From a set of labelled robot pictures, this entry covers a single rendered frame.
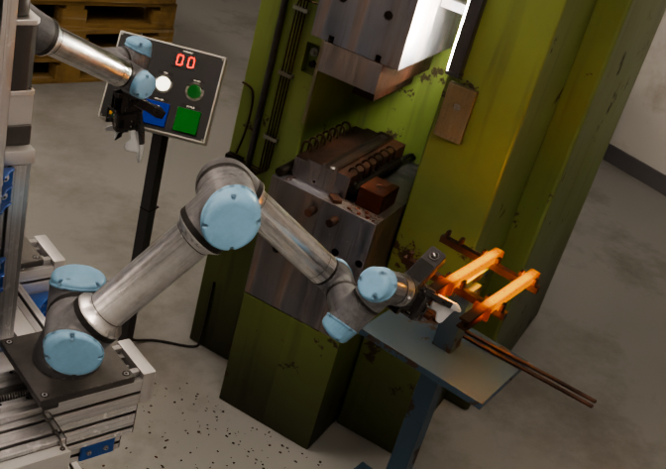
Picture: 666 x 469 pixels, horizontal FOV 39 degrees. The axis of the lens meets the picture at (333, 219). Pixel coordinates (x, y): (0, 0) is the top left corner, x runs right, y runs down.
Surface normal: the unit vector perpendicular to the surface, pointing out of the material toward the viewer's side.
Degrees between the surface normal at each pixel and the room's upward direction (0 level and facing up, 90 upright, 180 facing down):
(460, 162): 90
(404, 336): 0
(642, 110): 90
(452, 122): 90
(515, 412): 0
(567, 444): 0
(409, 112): 90
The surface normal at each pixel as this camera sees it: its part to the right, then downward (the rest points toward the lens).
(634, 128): -0.76, 0.13
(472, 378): 0.24, -0.86
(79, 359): 0.11, 0.58
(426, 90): -0.47, 0.31
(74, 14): 0.59, 0.51
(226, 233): 0.31, 0.42
